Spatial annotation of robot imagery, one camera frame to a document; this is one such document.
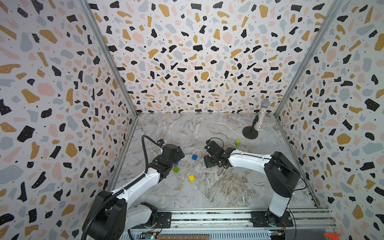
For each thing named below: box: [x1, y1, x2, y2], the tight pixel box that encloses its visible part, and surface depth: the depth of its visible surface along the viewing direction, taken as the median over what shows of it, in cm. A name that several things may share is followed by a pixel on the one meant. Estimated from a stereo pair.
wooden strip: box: [156, 235, 210, 240], surface depth 69 cm
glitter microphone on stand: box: [242, 98, 271, 140], surface depth 96 cm
